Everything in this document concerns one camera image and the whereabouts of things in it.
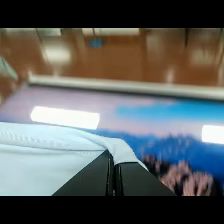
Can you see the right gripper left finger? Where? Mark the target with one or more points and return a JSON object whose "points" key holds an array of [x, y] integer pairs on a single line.
{"points": [[95, 180]]}

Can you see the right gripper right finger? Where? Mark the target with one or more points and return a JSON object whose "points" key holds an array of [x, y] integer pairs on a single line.
{"points": [[138, 183]]}

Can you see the white garment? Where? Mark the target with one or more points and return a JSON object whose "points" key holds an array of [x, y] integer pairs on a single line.
{"points": [[40, 160]]}

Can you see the silver frame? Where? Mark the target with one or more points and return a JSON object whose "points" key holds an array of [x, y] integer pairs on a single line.
{"points": [[126, 86]]}

